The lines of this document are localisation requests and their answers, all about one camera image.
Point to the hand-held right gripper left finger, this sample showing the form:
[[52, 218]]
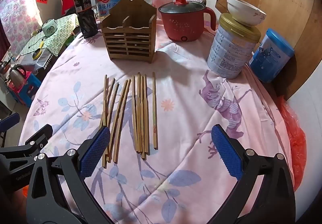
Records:
[[96, 148]]

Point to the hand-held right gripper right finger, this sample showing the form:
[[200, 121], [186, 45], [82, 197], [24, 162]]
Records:
[[226, 153]]

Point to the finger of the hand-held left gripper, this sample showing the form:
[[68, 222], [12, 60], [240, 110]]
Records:
[[40, 135], [10, 121]]

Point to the bunch of wooden chopsticks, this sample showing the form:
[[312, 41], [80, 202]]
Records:
[[140, 113]]

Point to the wooden chopstick holder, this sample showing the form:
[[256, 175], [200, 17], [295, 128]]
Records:
[[128, 45]]

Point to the blue plastic stool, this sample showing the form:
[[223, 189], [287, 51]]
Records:
[[27, 90]]

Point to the metal kettle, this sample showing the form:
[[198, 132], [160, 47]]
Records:
[[17, 76]]

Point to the pink floral tablecloth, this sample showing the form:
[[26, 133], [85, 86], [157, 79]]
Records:
[[188, 113]]

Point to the red plastic bag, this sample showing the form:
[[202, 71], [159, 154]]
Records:
[[294, 143]]

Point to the yellow black round device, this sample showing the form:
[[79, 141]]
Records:
[[37, 53]]

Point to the green plastic bucket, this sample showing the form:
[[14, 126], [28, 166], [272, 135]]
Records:
[[69, 42]]

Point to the milk powder can gold lid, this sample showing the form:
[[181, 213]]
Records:
[[226, 53]]

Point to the pink floral curtain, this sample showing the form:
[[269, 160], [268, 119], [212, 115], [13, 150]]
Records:
[[17, 20]]

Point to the green patterned table cloth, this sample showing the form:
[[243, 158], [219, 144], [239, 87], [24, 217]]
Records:
[[60, 30]]

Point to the blue lidded can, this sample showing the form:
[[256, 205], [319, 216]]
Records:
[[269, 58]]

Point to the dark soy sauce bottle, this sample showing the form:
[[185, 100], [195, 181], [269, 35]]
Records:
[[86, 22]]

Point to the red cloth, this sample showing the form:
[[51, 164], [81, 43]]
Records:
[[68, 0]]

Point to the red electric pot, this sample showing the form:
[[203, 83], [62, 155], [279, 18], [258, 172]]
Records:
[[181, 26]]

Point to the white ceramic bowl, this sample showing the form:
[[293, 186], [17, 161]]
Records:
[[244, 15]]

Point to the wooden board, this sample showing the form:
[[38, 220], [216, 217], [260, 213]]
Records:
[[289, 12]]

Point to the glass pot lid red knob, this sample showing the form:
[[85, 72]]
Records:
[[173, 7]]

